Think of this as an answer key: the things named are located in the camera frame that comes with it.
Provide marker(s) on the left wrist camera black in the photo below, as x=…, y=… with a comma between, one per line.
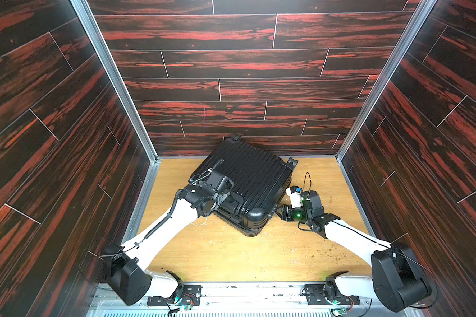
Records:
x=219, y=183

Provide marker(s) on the aluminium front rail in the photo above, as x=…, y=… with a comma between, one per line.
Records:
x=222, y=299

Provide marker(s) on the aluminium corner post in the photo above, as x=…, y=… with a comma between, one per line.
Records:
x=89, y=23
x=417, y=20

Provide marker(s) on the left aluminium corner post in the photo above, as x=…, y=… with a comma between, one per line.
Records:
x=89, y=23

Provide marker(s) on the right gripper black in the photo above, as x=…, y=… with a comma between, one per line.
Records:
x=285, y=213

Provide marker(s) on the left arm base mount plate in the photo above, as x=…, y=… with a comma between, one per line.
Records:
x=184, y=296

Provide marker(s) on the right aluminium corner post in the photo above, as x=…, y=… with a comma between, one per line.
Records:
x=417, y=20

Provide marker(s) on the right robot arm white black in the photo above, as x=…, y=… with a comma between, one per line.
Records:
x=397, y=280

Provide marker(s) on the black hard-shell suitcase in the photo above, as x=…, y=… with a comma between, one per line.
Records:
x=260, y=181

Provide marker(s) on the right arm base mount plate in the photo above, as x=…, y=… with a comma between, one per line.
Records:
x=327, y=294

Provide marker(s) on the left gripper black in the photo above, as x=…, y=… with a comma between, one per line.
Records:
x=223, y=197

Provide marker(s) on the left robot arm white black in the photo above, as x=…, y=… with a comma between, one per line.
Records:
x=125, y=266

